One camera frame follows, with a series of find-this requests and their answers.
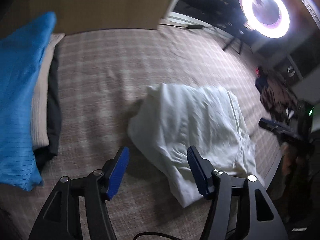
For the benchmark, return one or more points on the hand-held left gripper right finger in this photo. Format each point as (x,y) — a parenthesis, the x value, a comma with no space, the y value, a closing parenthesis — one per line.
(197,172)

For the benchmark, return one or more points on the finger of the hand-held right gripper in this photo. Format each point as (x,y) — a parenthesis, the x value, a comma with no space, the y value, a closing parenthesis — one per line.
(271,125)
(292,137)

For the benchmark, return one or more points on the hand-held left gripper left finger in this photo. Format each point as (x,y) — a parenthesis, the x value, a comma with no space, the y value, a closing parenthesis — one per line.
(117,172)

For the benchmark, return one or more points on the white shirt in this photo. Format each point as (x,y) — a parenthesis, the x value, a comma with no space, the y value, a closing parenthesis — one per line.
(187,122)

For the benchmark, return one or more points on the brown garment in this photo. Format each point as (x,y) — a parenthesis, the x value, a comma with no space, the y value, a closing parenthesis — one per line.
(275,92)

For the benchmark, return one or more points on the dark blue garment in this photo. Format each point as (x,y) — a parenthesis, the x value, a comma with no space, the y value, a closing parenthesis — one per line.
(261,83)

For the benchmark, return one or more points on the black box with round mark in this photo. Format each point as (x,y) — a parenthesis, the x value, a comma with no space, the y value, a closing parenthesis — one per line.
(291,67)

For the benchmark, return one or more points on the dark folded cloth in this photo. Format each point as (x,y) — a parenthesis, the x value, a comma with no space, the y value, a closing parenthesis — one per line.
(53,112)

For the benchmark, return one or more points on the black tripod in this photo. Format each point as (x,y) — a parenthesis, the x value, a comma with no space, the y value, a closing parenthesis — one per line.
(240,42)

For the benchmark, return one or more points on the beige folded cloth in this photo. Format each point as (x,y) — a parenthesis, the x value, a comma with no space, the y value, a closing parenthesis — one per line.
(41,105)

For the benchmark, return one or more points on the plaid beige mat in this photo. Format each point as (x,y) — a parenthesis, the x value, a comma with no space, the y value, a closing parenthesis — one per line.
(112,67)

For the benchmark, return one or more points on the black power brick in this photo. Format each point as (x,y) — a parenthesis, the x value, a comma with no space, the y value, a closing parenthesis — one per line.
(195,26)

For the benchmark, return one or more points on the blue folded cloth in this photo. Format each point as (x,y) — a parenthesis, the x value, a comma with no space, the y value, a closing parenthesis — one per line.
(17,92)

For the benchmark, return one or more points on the light wooden panel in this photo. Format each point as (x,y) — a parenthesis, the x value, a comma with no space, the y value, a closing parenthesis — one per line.
(100,2)

